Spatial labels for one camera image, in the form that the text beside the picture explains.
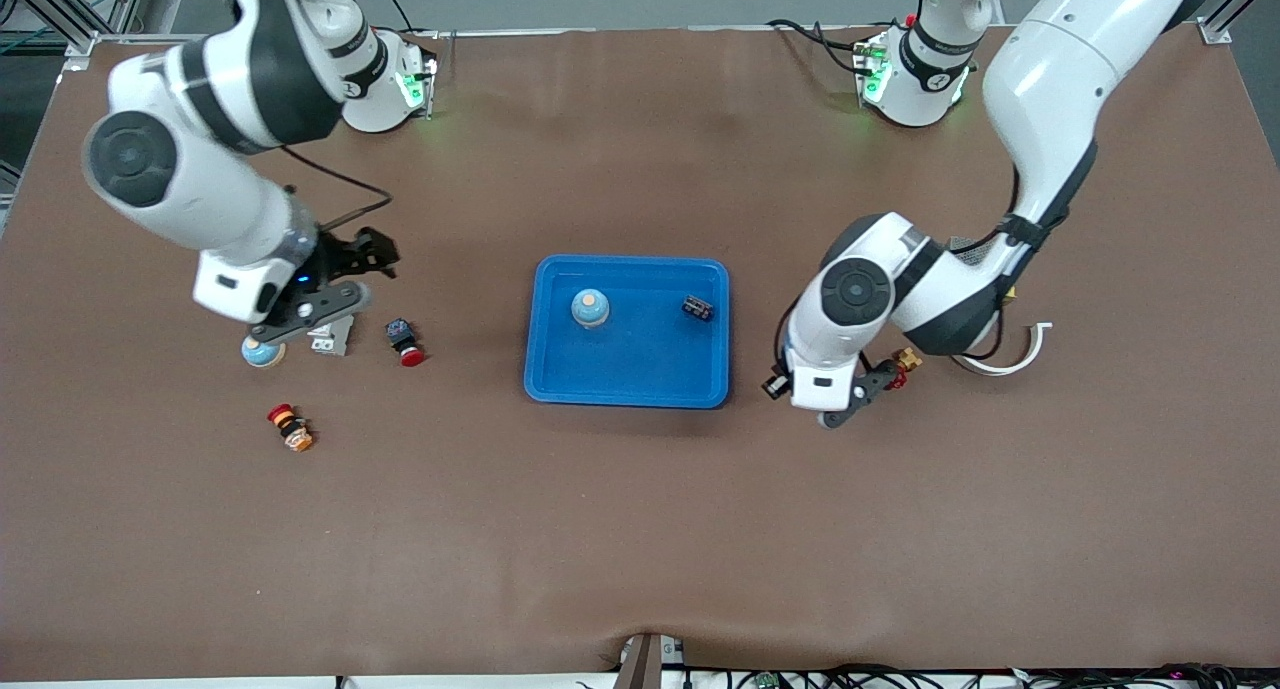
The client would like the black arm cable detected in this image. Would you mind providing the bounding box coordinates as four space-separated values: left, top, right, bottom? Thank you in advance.
280 144 393 234
975 164 1063 362

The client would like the black base cable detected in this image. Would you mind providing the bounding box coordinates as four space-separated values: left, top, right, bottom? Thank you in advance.
380 0 441 40
767 17 881 76

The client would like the black right base cable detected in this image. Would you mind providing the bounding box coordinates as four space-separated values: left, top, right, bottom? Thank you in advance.
380 0 441 40

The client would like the black left base cable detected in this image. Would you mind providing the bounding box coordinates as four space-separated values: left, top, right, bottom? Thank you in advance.
767 17 881 76

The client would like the white half-ring pipe clamp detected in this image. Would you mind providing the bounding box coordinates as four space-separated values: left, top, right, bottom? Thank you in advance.
955 321 1054 377

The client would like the blue plastic tray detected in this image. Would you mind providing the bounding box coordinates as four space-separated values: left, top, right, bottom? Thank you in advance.
524 255 732 410

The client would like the red mushroom button black body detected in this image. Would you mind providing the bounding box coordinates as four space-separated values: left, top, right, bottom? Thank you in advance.
386 318 426 368

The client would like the red yellow push button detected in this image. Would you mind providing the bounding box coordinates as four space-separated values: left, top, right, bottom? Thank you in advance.
267 403 315 453

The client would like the aluminium frame profile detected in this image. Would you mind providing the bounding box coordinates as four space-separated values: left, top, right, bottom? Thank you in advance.
0 0 151 75
1198 0 1280 46

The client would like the white circuit breaker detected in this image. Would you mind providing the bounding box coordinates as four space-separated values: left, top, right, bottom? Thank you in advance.
308 314 355 357

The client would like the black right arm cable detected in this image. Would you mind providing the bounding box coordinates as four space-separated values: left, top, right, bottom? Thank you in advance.
280 144 393 234

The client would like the black cable bundle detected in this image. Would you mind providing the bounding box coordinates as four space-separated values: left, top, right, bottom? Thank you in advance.
690 663 1241 689

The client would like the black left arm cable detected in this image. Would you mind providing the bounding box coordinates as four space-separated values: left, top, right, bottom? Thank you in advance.
975 164 1063 362

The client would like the metal mesh power supply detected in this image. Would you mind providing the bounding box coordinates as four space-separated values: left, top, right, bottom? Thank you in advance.
945 234 1018 302

